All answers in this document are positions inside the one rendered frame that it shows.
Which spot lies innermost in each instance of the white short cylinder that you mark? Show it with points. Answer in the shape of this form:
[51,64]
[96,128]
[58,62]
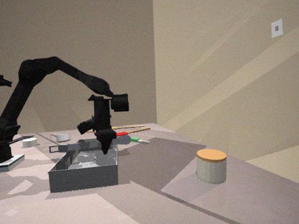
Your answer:
[29,142]

